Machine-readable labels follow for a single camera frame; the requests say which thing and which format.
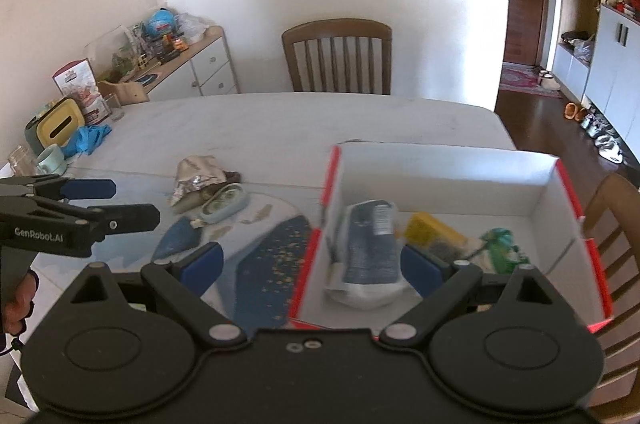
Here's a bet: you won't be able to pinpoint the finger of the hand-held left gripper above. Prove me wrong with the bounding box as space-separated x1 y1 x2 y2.
32 178 119 205
84 202 162 235

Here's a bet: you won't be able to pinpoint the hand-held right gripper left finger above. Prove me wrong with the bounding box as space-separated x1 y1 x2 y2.
70 241 249 348

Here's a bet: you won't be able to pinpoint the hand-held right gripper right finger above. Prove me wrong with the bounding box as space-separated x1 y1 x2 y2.
377 243 555 348

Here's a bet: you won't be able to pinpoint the dark speckled packet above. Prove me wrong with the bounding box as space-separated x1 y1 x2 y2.
429 239 469 264

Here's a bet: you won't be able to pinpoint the yellow packet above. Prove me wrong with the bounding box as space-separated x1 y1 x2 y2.
402 211 469 256

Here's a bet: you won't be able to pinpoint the grey packet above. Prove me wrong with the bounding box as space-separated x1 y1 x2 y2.
324 199 410 311

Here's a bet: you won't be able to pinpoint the white embroidered sachet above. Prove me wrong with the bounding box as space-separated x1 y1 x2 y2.
462 227 532 276

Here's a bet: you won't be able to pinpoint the red and white cardboard box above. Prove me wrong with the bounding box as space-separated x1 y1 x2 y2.
287 142 615 336

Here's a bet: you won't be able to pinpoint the person's left hand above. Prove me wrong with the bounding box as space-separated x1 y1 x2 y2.
2 269 40 336

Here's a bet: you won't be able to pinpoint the pale green mug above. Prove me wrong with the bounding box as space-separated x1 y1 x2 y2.
35 143 67 175

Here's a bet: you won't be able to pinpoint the blue cloth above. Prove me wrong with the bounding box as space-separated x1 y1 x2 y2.
60 123 114 159

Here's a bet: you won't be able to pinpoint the oval grey case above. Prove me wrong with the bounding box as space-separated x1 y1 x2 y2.
192 182 249 226

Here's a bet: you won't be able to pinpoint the yellow tissue box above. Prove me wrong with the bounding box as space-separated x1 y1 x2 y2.
24 97 86 153

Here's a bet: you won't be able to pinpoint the glass jar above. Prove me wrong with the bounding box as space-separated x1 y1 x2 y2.
7 145 41 178

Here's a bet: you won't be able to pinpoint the silver foil bag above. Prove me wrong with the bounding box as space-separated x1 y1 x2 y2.
168 155 229 208

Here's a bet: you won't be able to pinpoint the clear drinking glass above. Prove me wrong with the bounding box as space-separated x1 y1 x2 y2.
103 93 125 122

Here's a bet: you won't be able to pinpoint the red printed carton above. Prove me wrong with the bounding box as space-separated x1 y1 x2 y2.
52 57 109 125

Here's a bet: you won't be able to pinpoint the wooden box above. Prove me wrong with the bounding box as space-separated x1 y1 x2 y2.
97 78 151 105

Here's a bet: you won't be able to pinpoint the clear plastic case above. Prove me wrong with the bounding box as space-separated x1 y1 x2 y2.
94 24 152 81

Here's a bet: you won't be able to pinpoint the white and wood sideboard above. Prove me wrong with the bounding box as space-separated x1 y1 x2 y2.
144 25 239 103

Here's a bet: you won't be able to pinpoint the blue globe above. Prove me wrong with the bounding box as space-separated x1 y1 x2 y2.
147 7 179 36

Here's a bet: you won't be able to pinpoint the white plastic bag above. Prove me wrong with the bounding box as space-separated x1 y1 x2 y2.
177 12 209 43

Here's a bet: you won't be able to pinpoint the wooden slat-back chair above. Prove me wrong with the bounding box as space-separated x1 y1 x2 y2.
281 18 394 96
581 173 640 357

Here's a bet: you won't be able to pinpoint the red patterned rug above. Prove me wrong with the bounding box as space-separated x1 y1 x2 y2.
499 61 564 100

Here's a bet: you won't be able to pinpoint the row of shoes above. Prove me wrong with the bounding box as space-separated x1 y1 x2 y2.
563 101 627 166

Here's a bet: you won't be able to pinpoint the beige slippers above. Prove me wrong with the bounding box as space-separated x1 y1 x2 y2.
536 71 562 93

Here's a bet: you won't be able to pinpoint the grey hallway cabinet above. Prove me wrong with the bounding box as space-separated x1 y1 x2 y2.
550 0 640 186

